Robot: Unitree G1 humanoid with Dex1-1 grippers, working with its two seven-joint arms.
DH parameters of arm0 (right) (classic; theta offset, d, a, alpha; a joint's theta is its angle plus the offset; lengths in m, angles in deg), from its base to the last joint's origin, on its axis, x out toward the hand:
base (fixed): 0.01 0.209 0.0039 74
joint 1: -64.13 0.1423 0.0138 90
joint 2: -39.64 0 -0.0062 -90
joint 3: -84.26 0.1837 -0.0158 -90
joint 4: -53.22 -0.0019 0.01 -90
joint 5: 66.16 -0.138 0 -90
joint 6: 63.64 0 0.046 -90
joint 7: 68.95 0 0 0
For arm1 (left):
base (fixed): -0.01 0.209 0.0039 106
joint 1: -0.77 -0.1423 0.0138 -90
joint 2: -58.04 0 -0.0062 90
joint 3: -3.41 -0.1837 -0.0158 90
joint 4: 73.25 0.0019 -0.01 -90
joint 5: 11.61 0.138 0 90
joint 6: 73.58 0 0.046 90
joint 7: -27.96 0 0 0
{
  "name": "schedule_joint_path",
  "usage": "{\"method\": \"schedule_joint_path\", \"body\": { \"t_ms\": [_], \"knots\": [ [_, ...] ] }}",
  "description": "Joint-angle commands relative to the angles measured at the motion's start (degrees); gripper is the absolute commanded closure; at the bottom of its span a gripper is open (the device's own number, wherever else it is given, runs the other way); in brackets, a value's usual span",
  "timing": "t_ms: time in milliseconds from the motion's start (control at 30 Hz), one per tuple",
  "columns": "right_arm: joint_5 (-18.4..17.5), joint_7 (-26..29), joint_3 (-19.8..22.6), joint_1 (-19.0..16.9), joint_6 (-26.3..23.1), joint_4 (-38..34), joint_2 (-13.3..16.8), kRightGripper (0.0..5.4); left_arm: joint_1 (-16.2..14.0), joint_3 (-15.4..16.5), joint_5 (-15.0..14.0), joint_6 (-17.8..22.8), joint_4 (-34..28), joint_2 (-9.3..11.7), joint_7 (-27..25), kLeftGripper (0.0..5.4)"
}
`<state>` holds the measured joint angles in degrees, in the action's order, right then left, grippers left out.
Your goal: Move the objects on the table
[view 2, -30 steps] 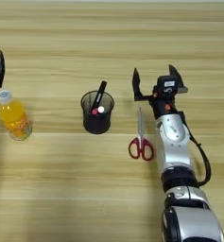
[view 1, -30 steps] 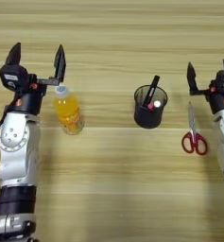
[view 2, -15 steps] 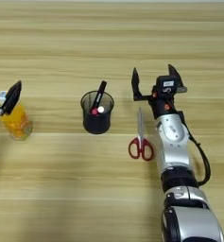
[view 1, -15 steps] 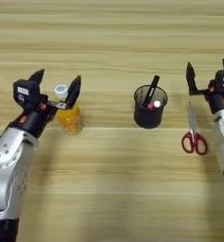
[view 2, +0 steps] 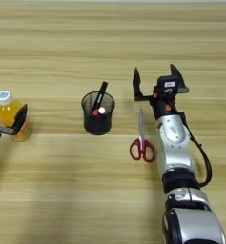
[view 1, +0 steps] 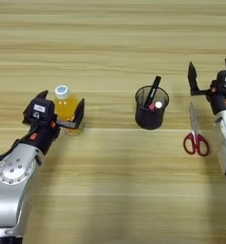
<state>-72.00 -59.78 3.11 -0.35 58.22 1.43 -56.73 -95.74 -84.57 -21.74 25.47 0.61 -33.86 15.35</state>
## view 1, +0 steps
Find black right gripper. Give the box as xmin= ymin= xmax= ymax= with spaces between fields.
xmin=187 ymin=58 xmax=226 ymax=116

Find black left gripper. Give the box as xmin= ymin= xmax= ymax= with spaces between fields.
xmin=22 ymin=90 xmax=86 ymax=156

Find orange juice bottle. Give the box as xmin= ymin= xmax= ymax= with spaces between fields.
xmin=52 ymin=84 xmax=86 ymax=137

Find red handled scissors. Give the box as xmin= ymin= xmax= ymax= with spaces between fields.
xmin=182 ymin=101 xmax=211 ymax=157

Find black marker pen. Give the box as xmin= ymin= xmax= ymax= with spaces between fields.
xmin=143 ymin=75 xmax=162 ymax=109

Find black mesh pen holder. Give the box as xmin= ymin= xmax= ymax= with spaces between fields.
xmin=134 ymin=85 xmax=170 ymax=131

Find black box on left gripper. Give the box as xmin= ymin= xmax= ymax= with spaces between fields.
xmin=23 ymin=97 xmax=56 ymax=127

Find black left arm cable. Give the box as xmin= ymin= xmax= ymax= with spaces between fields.
xmin=0 ymin=125 xmax=39 ymax=162

